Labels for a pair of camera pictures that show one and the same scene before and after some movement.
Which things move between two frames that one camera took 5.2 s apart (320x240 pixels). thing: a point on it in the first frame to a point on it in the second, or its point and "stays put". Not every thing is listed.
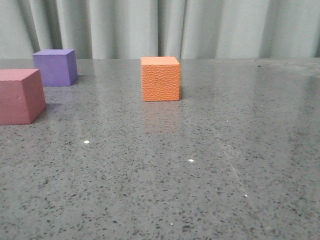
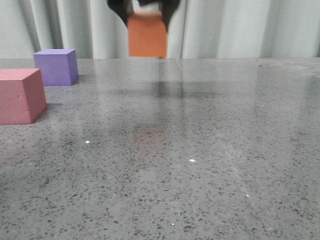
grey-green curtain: [187, 29] stays put
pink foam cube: [22, 97] stays put
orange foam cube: [160, 78] to [147, 34]
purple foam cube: [58, 67] stays put
